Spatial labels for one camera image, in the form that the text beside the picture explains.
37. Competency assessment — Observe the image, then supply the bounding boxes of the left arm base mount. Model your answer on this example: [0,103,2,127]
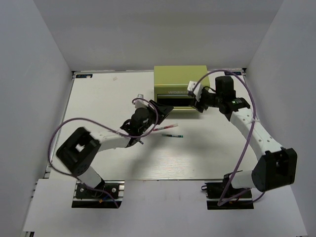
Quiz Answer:
[72,181,124,209]

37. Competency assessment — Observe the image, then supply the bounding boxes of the left corner label sticker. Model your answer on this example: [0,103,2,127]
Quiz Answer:
[76,74,93,79]

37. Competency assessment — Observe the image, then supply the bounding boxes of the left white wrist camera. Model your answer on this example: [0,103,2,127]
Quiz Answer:
[132,94,147,109]

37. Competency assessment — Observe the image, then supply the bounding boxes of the corner label sticker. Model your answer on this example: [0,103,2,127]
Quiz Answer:
[76,74,93,79]
[224,71,242,76]

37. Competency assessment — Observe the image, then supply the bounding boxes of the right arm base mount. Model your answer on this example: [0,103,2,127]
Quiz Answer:
[201,174,255,211]

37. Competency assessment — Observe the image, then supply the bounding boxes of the red refill pen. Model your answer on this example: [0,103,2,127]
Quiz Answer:
[153,124,178,131]

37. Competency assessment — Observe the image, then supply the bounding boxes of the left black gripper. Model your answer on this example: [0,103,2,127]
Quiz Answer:
[139,99,173,135]

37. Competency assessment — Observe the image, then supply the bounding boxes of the right corner label sticker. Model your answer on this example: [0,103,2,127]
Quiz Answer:
[224,71,242,76]

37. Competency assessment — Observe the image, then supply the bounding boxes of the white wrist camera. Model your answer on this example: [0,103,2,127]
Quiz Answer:
[132,94,147,109]
[187,81,203,102]

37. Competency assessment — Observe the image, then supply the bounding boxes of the green metal drawer toolbox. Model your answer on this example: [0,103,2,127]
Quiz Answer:
[154,65,207,113]

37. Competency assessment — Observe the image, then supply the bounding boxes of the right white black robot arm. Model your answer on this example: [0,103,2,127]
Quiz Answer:
[191,76,297,197]

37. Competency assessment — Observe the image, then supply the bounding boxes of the green refill pen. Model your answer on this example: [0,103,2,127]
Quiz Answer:
[162,134,184,138]

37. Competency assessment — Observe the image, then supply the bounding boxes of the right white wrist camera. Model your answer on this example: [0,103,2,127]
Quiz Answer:
[187,81,203,102]

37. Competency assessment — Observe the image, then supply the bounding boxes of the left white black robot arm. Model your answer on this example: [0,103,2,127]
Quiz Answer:
[56,97,174,197]

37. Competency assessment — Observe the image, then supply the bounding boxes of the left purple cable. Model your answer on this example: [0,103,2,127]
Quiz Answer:
[48,98,160,208]

